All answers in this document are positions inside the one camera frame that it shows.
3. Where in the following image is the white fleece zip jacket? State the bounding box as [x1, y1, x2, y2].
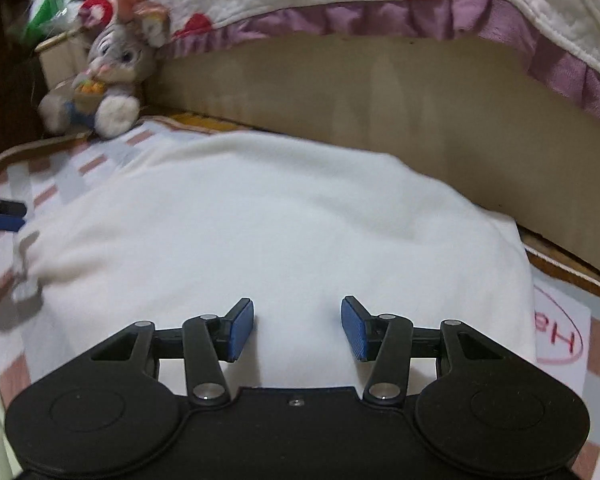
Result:
[15, 130, 539, 392]

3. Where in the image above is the dark wooden wardrobe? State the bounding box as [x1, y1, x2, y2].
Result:
[0, 0, 47, 162]

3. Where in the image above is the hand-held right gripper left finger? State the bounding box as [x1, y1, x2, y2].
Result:
[90, 297, 255, 407]

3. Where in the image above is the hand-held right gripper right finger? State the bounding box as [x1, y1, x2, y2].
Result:
[340, 296, 512, 407]

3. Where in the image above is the cream nightstand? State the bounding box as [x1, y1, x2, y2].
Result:
[32, 25, 102, 92]

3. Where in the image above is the green plastic bag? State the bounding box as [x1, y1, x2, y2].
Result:
[20, 0, 92, 47]

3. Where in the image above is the grey plush bunny toy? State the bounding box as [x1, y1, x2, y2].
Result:
[37, 0, 172, 141]

